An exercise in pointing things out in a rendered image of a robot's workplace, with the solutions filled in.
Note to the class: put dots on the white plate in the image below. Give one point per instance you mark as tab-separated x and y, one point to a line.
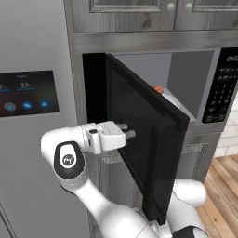
173	99

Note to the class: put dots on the round silver cupboard knob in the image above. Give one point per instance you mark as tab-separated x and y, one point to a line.
171	6
188	6

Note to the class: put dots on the orange round food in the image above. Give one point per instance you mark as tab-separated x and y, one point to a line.
158	89

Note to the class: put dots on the black microwave door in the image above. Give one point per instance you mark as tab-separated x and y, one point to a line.
145	130

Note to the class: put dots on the black and steel microwave oven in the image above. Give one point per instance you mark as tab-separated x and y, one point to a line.
223	89

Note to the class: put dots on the grey wooden cabinet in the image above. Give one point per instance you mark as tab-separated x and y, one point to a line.
198	152

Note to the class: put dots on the grey wooden cupboard door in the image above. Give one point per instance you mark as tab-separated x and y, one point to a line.
124	15
210	14

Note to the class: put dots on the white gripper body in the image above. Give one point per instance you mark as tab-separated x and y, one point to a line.
111	138

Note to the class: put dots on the grey fridge with screen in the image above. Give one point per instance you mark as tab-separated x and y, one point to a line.
31	93

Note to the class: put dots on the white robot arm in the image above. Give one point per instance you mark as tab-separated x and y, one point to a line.
102	204

